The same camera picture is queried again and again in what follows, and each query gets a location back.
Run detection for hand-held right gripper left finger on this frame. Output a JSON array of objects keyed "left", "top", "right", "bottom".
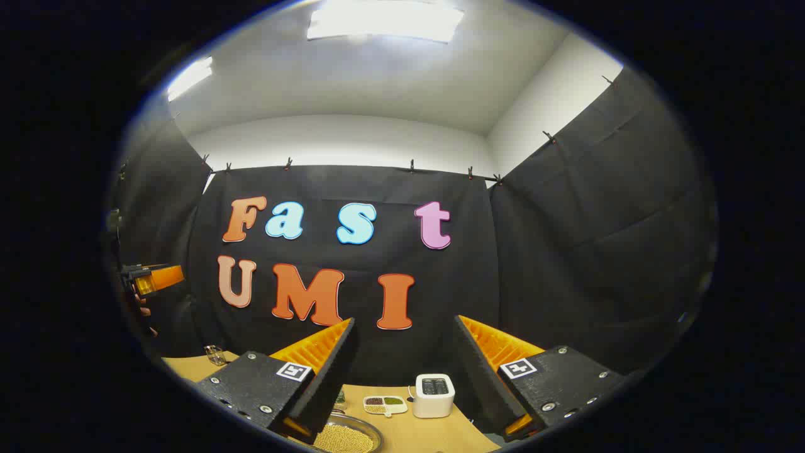
[{"left": 195, "top": 318, "right": 360, "bottom": 444}]

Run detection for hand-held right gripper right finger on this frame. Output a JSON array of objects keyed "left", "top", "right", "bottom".
[{"left": 453, "top": 315, "right": 630, "bottom": 441}]

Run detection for heap of soybeans in pot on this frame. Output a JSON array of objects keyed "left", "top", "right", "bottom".
[{"left": 311, "top": 423, "right": 376, "bottom": 453}]

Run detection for white toaster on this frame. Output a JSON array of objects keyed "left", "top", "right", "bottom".
[{"left": 412, "top": 373, "right": 456, "bottom": 419}]

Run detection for white divided plate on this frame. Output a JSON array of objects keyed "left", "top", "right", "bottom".
[{"left": 363, "top": 395, "right": 409, "bottom": 418}]

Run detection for small ceiling light panel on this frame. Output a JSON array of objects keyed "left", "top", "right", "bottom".
[{"left": 165, "top": 55, "right": 214, "bottom": 103}]

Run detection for large ceiling light panel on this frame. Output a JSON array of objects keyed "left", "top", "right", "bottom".
[{"left": 306, "top": 0, "right": 466, "bottom": 45}]

